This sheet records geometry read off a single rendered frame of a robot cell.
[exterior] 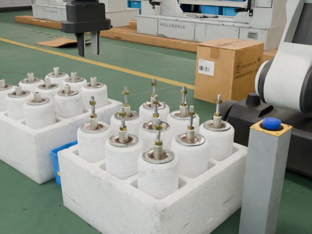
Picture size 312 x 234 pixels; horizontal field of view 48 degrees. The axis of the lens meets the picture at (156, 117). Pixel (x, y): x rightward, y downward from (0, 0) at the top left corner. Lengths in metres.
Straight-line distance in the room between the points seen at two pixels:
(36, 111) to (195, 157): 0.56
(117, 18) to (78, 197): 3.42
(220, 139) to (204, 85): 1.00
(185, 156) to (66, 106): 0.53
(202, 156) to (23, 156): 0.63
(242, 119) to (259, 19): 1.82
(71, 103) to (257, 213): 0.70
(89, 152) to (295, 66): 0.60
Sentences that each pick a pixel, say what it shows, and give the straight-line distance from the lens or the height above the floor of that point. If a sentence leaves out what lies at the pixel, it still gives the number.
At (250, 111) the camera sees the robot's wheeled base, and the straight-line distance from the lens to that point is 1.25.
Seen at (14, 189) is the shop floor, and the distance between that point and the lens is 1.23.
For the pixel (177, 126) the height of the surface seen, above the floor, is 0.23.
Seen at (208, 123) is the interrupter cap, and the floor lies 0.25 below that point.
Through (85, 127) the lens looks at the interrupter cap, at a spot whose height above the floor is 0.25.
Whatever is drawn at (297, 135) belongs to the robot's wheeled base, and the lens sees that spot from 1.17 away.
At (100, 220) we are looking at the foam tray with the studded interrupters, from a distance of 0.96.
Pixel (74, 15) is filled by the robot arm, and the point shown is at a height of 0.55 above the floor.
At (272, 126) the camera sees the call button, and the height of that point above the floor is 0.32.
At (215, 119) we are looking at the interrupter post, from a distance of 0.96.
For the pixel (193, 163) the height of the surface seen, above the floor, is 0.21.
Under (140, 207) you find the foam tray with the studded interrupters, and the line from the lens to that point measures 0.80.
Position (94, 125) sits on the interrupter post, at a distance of 0.95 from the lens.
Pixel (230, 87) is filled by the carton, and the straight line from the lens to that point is 1.82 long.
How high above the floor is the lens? 0.63
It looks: 22 degrees down
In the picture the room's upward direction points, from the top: straight up
